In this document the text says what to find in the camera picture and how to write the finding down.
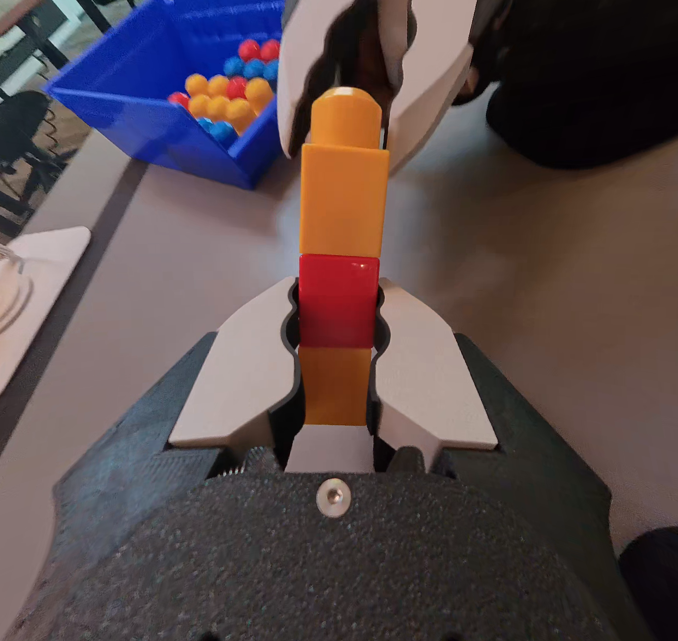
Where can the blue plastic bin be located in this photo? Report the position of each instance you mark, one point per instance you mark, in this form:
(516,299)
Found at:
(122,100)

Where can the orange mega block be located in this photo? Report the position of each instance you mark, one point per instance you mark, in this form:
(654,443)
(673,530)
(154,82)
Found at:
(336,386)
(341,201)

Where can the white desk stand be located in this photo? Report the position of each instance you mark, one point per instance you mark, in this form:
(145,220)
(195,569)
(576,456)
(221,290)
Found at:
(47,270)

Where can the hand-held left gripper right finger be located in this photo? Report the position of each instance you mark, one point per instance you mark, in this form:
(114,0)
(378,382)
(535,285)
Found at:
(429,376)

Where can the person's right forearm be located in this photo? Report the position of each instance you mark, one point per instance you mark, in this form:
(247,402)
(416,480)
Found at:
(582,69)

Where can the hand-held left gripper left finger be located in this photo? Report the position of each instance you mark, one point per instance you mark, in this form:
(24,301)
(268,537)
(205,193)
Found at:
(238,376)

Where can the black office chair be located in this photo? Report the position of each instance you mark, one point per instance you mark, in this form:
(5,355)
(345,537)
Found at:
(21,132)

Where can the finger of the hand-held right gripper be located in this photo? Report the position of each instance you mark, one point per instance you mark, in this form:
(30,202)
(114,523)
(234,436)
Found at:
(302,42)
(439,42)

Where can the wooden-top office desk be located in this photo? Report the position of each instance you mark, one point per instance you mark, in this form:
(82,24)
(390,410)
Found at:
(26,10)

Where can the red mega block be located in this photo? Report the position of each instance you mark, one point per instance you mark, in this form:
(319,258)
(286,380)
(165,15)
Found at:
(339,302)

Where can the person's right hand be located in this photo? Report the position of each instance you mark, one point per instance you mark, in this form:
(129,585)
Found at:
(469,83)

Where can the pile of building bricks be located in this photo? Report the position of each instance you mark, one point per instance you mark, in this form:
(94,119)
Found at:
(228,95)

